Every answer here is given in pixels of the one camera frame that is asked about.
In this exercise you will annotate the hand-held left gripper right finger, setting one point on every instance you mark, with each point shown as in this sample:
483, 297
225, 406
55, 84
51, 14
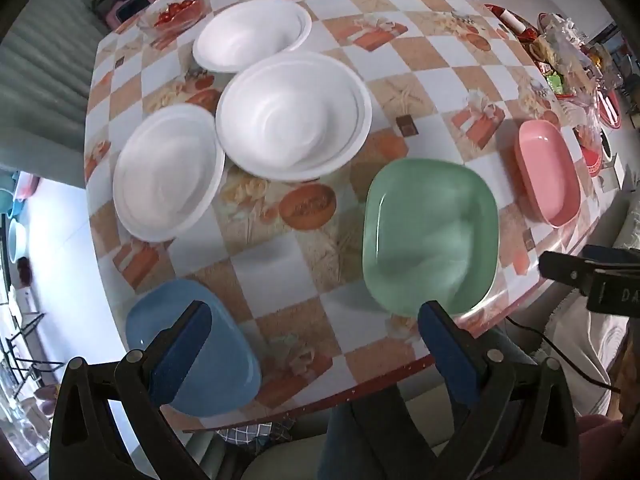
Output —
446, 352

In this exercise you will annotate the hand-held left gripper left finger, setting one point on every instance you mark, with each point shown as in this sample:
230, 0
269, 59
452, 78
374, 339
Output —
186, 342

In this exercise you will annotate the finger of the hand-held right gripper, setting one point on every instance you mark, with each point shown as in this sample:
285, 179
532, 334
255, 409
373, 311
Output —
565, 267

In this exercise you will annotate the blue plastic plate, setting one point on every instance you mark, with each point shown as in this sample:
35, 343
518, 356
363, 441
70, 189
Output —
225, 360

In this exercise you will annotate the pink plastic plate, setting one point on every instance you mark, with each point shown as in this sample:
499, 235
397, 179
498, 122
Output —
547, 177

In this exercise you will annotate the green plastic plate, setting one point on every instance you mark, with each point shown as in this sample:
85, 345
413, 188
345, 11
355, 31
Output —
430, 235

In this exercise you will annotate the white foam bowl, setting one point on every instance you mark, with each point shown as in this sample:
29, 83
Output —
295, 115
252, 35
167, 172

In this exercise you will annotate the white quilted cloth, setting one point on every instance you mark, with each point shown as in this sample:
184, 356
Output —
595, 340

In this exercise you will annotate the checked fabric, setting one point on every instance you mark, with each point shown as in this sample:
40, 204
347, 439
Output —
255, 432

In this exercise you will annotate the checkered printed tablecloth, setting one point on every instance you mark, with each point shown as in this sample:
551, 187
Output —
310, 260

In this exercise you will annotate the red round tray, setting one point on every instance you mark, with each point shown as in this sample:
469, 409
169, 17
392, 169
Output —
610, 107

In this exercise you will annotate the pile of snack packets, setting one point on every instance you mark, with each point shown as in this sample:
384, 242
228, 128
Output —
570, 50

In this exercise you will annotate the red and white roll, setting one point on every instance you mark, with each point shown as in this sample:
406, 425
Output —
512, 17

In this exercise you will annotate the glass bowl with red fruit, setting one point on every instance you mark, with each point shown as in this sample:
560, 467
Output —
175, 10

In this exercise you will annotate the pink plastic stool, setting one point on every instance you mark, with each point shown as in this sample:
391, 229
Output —
132, 2

